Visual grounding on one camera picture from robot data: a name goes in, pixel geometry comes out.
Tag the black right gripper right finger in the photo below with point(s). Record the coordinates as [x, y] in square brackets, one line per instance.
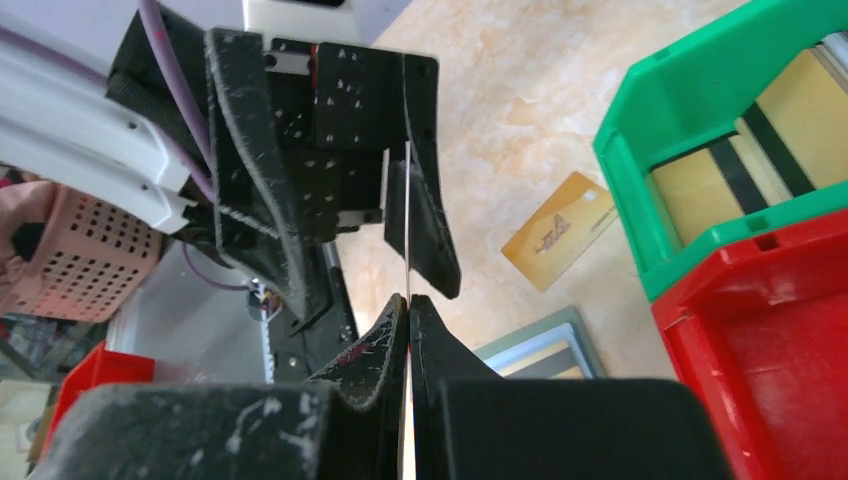
[471, 423]

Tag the red box in background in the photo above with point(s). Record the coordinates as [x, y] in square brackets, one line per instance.
[100, 366]

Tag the stack of cards in bin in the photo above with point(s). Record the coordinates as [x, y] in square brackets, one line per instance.
[792, 140]

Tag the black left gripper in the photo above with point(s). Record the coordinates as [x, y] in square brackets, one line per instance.
[290, 135]

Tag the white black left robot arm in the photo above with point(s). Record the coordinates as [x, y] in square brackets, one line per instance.
[58, 122]

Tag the green plastic bin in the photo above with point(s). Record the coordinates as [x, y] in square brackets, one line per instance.
[688, 94]

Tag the mint green card holder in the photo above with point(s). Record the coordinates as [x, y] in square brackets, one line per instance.
[557, 346]

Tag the gold card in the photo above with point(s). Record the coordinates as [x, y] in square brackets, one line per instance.
[560, 230]

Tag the red plastic bin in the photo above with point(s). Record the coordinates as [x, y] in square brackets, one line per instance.
[758, 331]

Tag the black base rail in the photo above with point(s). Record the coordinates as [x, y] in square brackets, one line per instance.
[294, 349]

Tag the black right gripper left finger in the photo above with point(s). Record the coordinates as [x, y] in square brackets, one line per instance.
[343, 422]

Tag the gold card edge-on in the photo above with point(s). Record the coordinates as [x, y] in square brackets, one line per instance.
[409, 462]

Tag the pink perforated basket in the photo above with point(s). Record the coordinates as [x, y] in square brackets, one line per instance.
[67, 255]

